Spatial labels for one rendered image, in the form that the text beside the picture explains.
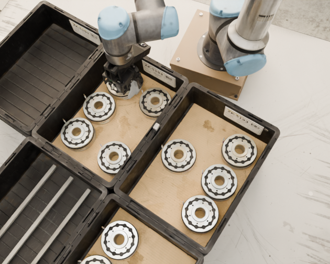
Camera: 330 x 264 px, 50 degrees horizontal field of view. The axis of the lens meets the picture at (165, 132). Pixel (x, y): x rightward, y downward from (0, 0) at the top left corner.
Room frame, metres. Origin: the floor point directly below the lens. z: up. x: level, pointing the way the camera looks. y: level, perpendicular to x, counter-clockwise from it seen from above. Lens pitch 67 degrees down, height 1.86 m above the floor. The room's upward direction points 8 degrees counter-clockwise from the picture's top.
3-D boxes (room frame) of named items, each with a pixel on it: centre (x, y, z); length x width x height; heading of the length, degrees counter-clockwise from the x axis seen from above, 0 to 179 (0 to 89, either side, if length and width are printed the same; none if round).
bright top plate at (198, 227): (0.16, -0.06, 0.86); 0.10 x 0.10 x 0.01
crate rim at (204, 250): (0.29, -0.08, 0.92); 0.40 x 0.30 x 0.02; 138
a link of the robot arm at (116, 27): (0.58, 0.08, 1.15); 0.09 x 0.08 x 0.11; 94
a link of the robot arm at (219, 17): (0.72, -0.25, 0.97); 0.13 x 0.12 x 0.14; 4
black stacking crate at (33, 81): (0.69, 0.37, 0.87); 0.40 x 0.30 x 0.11; 138
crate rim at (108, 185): (0.49, 0.14, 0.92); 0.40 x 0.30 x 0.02; 138
